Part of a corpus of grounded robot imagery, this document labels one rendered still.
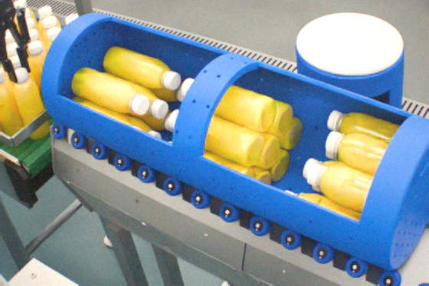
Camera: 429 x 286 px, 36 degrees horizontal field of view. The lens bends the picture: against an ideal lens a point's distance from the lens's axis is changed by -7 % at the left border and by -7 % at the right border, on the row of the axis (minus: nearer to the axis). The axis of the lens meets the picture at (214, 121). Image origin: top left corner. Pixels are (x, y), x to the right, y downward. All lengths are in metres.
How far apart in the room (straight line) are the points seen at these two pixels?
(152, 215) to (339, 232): 0.54
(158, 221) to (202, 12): 2.50
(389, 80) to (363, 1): 2.31
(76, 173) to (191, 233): 0.37
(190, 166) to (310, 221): 0.27
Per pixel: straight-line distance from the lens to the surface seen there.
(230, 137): 1.32
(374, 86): 1.67
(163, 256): 2.14
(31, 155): 1.79
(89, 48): 1.66
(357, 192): 1.20
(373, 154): 1.25
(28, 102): 1.75
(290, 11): 3.89
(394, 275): 1.28
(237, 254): 1.47
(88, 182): 1.71
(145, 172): 1.53
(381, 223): 1.14
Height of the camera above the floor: 2.00
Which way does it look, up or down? 39 degrees down
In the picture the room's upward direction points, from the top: 9 degrees counter-clockwise
